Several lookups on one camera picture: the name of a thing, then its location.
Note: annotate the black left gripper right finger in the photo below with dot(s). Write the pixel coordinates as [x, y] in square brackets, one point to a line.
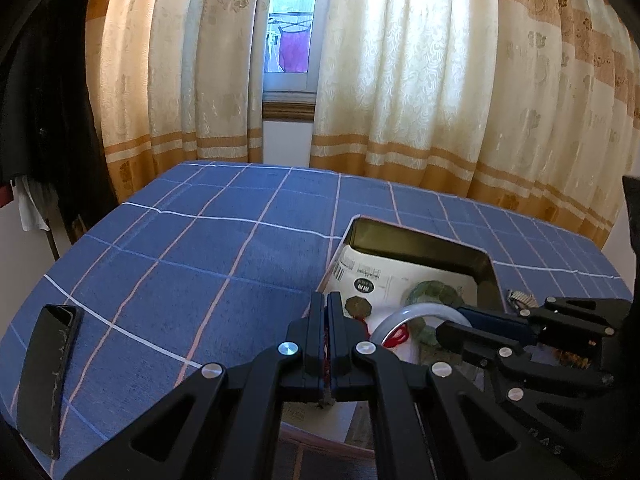
[430, 422]

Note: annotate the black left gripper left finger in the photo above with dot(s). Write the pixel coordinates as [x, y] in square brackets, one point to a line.
[220, 422]

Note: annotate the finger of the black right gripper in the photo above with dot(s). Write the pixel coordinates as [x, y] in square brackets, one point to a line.
[493, 321]
[476, 346]

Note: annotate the silver metal wristwatch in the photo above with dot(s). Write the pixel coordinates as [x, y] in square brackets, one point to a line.
[518, 300]

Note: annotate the pink metal jewelry tin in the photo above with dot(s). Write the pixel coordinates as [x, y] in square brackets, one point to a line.
[378, 238]

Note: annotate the green jade carving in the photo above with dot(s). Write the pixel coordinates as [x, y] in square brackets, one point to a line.
[430, 291]

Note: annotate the white jade bangle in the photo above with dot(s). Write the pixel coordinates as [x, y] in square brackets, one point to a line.
[406, 314]

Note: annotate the brown octagonal pendant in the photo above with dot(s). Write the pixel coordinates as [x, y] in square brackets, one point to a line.
[358, 307]

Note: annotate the blue checked bed sheet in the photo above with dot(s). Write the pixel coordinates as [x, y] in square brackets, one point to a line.
[211, 261]

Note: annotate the right cream orange curtain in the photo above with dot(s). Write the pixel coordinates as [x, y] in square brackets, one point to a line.
[528, 105]

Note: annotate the cream orange curtain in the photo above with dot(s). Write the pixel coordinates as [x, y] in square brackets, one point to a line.
[175, 80]
[528, 105]

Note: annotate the white hanging garment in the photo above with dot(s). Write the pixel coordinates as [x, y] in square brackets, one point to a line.
[33, 203]

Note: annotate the red padded jacket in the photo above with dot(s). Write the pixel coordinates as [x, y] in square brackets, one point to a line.
[6, 195]

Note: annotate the black hanging coat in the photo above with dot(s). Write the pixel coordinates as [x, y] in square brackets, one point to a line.
[48, 134]

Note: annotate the left cream orange curtain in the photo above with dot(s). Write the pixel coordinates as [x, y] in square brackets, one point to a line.
[175, 80]

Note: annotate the window with frame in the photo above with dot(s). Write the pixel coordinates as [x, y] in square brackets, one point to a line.
[293, 40]

